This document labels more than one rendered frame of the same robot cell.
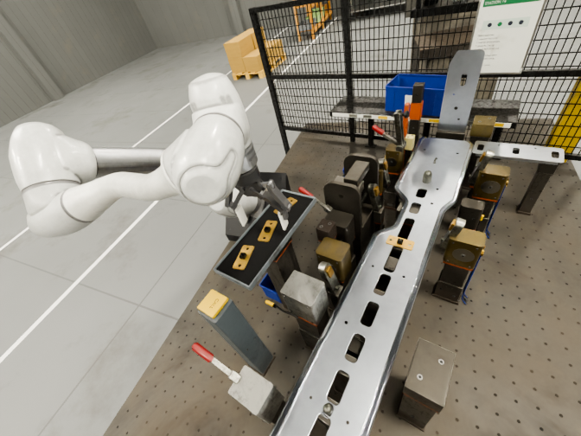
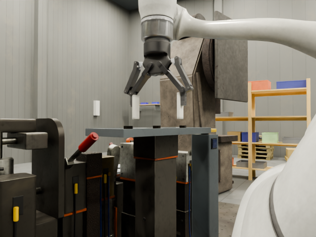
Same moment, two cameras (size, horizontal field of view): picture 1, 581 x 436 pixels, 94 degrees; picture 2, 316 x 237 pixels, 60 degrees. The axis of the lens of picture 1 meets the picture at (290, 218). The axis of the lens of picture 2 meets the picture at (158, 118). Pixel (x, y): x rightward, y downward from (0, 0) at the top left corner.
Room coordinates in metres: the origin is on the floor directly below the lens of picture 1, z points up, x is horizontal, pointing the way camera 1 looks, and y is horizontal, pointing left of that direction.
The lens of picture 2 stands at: (1.35, 0.04, 1.18)
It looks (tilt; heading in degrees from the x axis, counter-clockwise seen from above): 1 degrees up; 177
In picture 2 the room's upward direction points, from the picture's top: straight up
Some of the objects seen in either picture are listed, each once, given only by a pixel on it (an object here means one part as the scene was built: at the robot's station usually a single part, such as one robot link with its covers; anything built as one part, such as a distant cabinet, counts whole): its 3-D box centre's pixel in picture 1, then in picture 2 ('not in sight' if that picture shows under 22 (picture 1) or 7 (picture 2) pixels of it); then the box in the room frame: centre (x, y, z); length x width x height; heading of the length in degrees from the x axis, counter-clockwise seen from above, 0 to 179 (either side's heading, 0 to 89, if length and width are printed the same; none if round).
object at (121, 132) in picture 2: (269, 232); (155, 130); (0.59, 0.08, 1.16); 0.37 x 0.14 x 0.02; 136
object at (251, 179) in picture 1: (247, 181); (157, 58); (0.60, 0.08, 1.36); 0.08 x 0.07 x 0.09; 61
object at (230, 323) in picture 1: (242, 338); (205, 197); (0.41, 0.26, 0.92); 0.08 x 0.08 x 0.44; 46
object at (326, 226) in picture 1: (331, 260); (88, 227); (0.61, -0.10, 0.90); 0.05 x 0.05 x 0.40; 46
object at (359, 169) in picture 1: (354, 218); (9, 232); (0.74, -0.25, 0.94); 0.18 x 0.13 x 0.49; 136
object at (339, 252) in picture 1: (334, 279); (98, 222); (0.53, -0.09, 0.89); 0.12 x 0.08 x 0.38; 46
